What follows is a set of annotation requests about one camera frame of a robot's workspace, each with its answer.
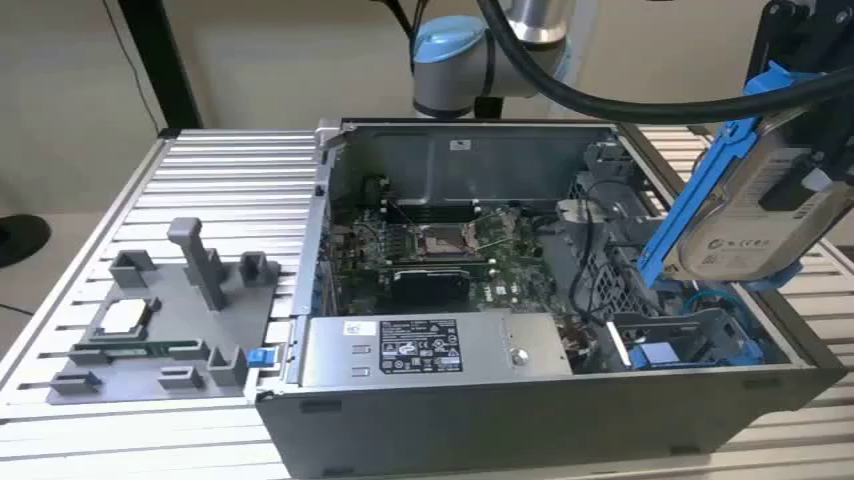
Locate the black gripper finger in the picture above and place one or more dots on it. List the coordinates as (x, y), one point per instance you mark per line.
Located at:
(794, 182)

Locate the hard disk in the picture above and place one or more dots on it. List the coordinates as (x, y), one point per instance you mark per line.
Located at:
(727, 235)

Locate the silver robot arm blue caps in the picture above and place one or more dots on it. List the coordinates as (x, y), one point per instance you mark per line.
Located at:
(460, 70)

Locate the grey metal disk bay cage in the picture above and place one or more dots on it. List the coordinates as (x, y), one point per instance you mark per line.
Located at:
(603, 285)

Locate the blue carrier with lavender top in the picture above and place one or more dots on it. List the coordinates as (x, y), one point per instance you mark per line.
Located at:
(650, 354)

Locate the green motherboard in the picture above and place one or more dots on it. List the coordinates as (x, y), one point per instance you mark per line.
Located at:
(514, 280)

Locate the black RAM slots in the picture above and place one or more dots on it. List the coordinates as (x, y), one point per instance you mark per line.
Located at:
(434, 210)

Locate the CPU socket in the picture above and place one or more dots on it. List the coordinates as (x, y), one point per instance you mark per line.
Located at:
(436, 242)

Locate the small black graphics card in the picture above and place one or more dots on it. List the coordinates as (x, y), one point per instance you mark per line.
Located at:
(427, 287)

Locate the black case fan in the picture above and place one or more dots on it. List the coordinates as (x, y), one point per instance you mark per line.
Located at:
(375, 190)

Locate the dark grey PC case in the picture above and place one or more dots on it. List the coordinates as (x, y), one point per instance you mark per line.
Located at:
(467, 430)

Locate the silver power supply unit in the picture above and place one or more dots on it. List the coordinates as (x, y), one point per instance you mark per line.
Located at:
(333, 360)

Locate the blue case latch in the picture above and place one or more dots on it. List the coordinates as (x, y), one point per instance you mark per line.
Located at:
(259, 358)

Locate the grey parts rack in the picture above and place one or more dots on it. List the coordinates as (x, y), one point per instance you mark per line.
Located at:
(167, 300)

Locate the green RAM stick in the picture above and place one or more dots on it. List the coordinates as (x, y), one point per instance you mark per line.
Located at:
(156, 346)

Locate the silver CPU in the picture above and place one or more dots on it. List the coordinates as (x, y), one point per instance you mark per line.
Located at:
(123, 319)

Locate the black round stand foot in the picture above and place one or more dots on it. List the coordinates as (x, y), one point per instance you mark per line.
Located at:
(23, 240)

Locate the white sticker on case wall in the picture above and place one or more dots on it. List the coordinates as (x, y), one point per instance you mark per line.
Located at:
(459, 144)

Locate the black upright frame post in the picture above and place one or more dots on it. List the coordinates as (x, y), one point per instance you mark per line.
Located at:
(161, 65)

